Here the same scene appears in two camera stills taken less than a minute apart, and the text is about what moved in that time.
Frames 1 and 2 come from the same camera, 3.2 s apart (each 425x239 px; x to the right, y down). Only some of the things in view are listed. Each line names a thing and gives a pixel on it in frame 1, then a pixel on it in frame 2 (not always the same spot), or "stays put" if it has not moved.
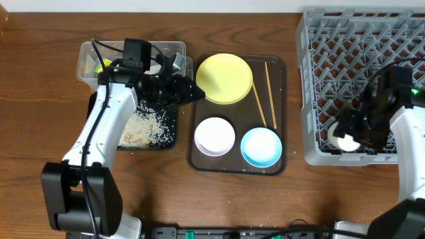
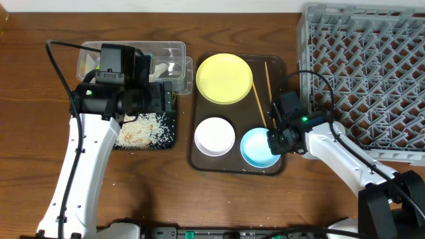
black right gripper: (352, 124) -> (275, 141)
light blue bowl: (261, 147) stays put
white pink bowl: (215, 136) stays put
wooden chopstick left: (259, 104) stays put
